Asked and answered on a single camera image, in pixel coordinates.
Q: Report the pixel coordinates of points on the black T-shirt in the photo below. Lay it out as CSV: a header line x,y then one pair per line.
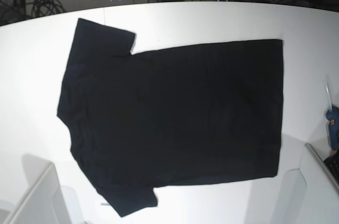
x,y
192,115

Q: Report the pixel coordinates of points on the blue glue gun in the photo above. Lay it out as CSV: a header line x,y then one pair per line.
x,y
332,119

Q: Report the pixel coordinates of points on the black keyboard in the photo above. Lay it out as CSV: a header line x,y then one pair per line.
x,y
332,164

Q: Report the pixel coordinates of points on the white left bin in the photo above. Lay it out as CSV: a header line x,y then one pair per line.
x,y
44,200

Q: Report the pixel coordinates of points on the white bin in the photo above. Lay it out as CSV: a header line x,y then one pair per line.
x,y
44,200
308,194

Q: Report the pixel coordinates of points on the white right bin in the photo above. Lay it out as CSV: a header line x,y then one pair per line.
x,y
308,194

